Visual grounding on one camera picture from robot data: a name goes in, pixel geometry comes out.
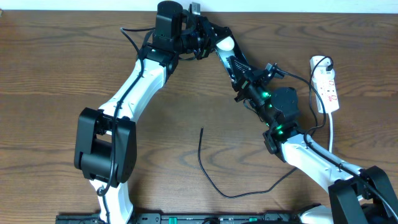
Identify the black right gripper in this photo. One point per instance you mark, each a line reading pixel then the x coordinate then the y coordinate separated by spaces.
pixel 242 71

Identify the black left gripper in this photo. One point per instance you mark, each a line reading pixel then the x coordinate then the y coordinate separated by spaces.
pixel 211 32

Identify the black smartphone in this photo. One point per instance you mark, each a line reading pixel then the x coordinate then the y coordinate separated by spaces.
pixel 226 48

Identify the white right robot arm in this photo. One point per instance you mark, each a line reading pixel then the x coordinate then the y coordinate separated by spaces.
pixel 356 195

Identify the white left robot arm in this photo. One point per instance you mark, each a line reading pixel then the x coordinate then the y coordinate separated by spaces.
pixel 106 145

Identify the white charger adapter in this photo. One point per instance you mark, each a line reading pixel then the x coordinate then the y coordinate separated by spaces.
pixel 322 67

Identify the white power strip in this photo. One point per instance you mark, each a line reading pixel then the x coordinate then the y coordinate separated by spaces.
pixel 328 101

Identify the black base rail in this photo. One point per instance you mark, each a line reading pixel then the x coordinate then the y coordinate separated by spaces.
pixel 156 218

